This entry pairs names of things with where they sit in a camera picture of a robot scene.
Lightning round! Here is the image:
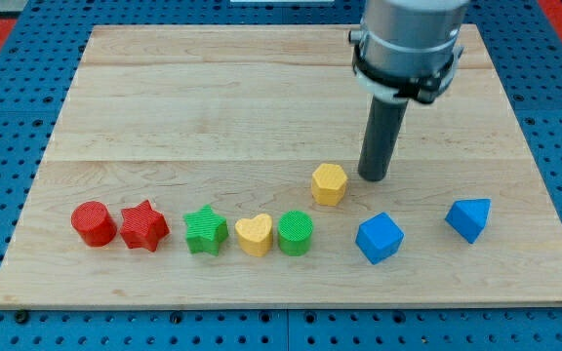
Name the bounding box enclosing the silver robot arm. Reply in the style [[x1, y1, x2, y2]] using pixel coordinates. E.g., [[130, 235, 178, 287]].
[[348, 0, 469, 104]]

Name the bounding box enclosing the blue cube block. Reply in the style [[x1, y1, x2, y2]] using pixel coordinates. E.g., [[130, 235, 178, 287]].
[[355, 213, 405, 265]]

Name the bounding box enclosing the yellow hexagon block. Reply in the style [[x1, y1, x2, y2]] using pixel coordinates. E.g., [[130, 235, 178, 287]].
[[311, 163, 348, 206]]

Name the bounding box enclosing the green cylinder block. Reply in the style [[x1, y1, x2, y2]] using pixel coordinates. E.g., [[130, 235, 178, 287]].
[[277, 211, 313, 256]]

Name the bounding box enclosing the yellow heart block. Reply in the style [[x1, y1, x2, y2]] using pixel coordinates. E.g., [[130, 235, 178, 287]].
[[234, 214, 273, 257]]

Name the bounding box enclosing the wooden board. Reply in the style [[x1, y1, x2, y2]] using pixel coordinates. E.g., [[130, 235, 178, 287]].
[[0, 24, 562, 310]]

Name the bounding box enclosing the green star block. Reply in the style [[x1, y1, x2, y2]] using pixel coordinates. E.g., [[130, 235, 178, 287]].
[[183, 205, 228, 256]]

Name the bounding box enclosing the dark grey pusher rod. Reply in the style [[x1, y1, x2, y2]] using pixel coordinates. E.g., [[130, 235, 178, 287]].
[[358, 97, 408, 181]]

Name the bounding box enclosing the red star block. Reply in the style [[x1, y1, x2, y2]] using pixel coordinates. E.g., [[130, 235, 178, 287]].
[[120, 200, 170, 253]]

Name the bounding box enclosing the blue triangular prism block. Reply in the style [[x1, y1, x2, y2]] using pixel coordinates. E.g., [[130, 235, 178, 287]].
[[445, 198, 492, 244]]

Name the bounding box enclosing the red cylinder block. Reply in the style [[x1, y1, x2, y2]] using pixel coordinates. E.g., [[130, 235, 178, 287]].
[[70, 201, 117, 247]]

